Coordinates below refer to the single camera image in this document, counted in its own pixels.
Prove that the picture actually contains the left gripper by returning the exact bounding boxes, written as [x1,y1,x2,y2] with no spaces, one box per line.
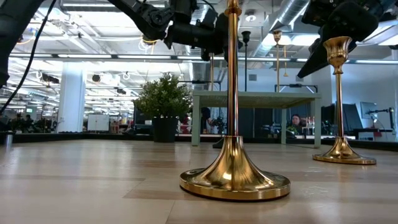
[164,0,244,61]

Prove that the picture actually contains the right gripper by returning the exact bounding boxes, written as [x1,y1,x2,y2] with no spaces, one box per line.
[297,0,382,79]

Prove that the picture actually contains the short gold candlestick holder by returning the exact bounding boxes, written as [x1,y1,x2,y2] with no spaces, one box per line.
[312,36,377,166]

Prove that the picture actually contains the tall gold candlestick holder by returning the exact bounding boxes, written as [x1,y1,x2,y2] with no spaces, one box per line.
[179,0,292,202]

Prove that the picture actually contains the brass hanging pendant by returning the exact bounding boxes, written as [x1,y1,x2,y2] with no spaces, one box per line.
[282,45,289,78]

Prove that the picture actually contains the green mesh metal shelf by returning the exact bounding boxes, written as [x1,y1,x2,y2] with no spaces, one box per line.
[191,90,323,149]

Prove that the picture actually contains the gray desktop monitor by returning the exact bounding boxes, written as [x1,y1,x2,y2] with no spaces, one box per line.
[360,101,378,121]

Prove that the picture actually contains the black partition panel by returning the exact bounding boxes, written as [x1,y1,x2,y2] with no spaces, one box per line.
[321,103,363,136]

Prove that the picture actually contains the green potted plant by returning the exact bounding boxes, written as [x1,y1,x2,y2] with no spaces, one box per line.
[132,73,193,143]

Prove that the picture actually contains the white cabinet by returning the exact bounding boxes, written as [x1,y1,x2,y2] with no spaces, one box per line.
[86,114,110,132]

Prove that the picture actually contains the white pillar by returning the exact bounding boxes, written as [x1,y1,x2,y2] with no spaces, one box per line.
[57,62,87,134]

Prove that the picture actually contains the ribbed silver air duct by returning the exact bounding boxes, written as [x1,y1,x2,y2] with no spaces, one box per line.
[186,46,215,91]

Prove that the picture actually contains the black ceiling camera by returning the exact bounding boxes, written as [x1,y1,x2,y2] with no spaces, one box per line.
[142,34,158,46]

